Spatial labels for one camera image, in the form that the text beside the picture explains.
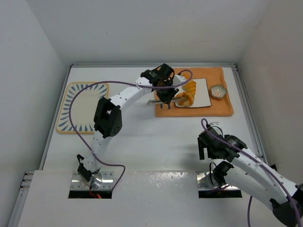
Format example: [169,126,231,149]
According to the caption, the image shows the black right base cable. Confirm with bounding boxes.
[209,162,221,189]

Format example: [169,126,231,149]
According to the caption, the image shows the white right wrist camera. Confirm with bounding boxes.
[209,122,219,127]

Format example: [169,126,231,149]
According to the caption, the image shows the small flower-shaped sauce dish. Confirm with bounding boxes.
[210,84,227,99]

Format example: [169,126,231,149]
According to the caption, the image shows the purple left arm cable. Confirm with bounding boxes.
[69,69,194,191]

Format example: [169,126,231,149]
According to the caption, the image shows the long striped croissant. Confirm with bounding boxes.
[182,79,196,96]

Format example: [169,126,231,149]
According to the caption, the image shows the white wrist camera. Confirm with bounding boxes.
[209,122,219,127]
[172,75,188,87]

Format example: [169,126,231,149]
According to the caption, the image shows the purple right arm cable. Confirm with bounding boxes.
[201,118,303,227]

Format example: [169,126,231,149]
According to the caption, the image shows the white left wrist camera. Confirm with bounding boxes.
[172,75,188,87]

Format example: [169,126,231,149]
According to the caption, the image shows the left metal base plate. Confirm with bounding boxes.
[68,171,114,199]

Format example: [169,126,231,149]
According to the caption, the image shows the white square plate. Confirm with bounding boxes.
[175,78,212,108]

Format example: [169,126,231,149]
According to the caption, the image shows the orange cloth placemat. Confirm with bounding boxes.
[155,68,234,117]

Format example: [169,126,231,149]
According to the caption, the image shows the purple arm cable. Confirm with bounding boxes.
[201,118,303,227]
[69,69,194,191]

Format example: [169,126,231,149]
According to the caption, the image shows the metal serving tongs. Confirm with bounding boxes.
[147,96,177,105]

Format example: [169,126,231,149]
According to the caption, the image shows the blue patterned serving tray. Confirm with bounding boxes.
[56,82,109,134]

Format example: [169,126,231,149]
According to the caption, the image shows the curled striped croissant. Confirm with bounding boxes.
[176,92,195,107]

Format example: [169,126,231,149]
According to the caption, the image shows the metal base plate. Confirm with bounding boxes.
[68,171,114,199]
[196,172,242,199]

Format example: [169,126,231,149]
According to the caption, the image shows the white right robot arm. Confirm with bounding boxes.
[197,127,303,227]

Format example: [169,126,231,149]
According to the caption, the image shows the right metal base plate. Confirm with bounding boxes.
[196,172,242,199]

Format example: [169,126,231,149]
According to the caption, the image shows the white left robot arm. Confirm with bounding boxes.
[77,64,180,182]

